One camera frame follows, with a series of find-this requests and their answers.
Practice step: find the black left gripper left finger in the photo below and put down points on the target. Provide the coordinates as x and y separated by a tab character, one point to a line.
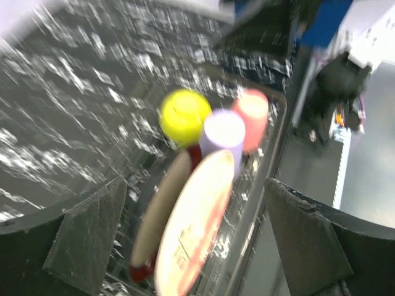
63	249

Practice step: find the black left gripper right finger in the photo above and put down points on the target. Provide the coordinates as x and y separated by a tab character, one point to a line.
325	251

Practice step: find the red oval baking dish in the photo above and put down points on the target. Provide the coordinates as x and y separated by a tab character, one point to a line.
155	203

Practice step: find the cream and pink plate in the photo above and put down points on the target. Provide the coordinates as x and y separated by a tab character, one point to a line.
193	224

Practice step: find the lavender plastic cup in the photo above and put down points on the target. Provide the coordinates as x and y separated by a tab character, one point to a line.
224	129

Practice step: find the pink plastic cup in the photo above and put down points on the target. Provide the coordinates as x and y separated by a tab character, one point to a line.
253	107

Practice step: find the yellow-green bowl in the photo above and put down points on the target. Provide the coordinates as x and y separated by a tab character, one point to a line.
182	114

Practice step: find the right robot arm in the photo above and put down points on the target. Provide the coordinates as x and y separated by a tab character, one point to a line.
334	99

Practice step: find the wire dish rack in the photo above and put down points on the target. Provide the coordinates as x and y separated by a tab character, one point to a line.
245	200

